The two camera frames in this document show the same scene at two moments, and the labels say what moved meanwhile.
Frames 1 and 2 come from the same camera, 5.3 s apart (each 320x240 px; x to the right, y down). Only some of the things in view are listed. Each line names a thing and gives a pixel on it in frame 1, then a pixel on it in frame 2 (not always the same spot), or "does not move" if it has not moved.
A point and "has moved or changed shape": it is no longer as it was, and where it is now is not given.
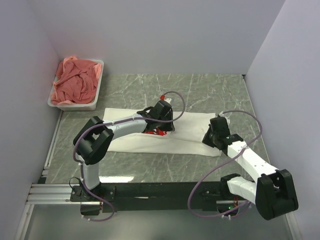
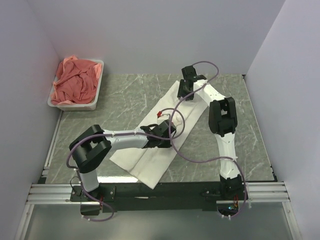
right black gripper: x=206 y=139 -> x=180 y=92
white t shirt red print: x=187 y=139 has moved or changed shape
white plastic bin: x=70 y=106 does not move
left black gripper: x=170 y=127 -> x=165 y=145
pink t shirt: x=76 y=82 does not move
